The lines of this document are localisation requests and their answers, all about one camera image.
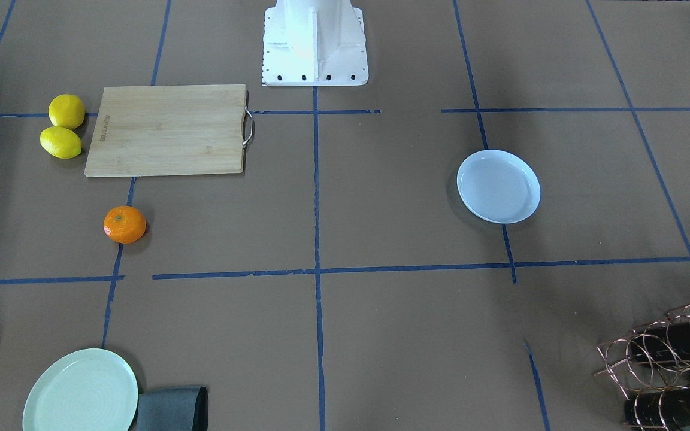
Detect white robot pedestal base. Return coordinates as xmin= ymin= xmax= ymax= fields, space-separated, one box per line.
xmin=261 ymin=1 xmax=370 ymax=87

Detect light blue plate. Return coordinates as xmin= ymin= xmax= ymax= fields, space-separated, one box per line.
xmin=456 ymin=149 xmax=541 ymax=224

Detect lower yellow lemon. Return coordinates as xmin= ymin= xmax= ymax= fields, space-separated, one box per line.
xmin=40 ymin=126 xmax=83 ymax=159

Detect copper wire bottle rack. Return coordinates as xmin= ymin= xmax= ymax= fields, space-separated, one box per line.
xmin=597 ymin=303 xmax=690 ymax=430

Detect dark wine bottle upper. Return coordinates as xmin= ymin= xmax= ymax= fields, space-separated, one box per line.
xmin=630 ymin=321 xmax=690 ymax=365

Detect dark wine bottle lower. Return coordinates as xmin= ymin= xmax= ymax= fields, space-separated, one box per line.
xmin=624 ymin=389 xmax=690 ymax=430

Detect dark wine bottle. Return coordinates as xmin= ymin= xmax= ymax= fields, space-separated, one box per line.
xmin=624 ymin=389 xmax=690 ymax=430
xmin=630 ymin=321 xmax=690 ymax=365

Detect wooden cutting board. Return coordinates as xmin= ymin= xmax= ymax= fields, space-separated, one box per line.
xmin=84 ymin=84 xmax=254 ymax=178

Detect orange mandarin fruit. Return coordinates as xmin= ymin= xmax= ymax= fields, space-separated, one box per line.
xmin=103 ymin=205 xmax=147 ymax=244

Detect folded grey cloth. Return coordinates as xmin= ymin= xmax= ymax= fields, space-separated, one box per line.
xmin=136 ymin=386 xmax=208 ymax=430

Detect light green plate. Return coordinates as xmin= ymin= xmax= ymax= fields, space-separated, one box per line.
xmin=22 ymin=348 xmax=139 ymax=430

